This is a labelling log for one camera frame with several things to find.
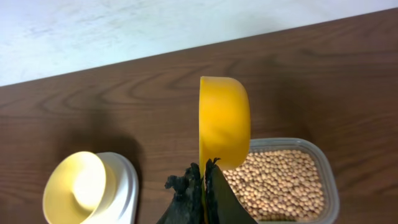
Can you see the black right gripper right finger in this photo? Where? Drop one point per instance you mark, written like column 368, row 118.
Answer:
column 222, row 205

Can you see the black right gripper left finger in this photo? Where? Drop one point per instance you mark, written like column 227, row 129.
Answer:
column 186, row 206

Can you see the yellow measuring scoop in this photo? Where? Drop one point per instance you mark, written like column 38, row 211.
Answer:
column 224, row 122

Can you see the white digital kitchen scale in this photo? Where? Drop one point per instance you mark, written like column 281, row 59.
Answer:
column 119, row 202

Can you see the yellow bowl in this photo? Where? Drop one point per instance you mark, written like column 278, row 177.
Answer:
column 79, row 190

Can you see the soybeans in container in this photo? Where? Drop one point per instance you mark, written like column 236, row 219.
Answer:
column 278, row 185

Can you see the clear plastic container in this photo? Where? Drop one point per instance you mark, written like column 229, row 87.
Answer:
column 332, row 204

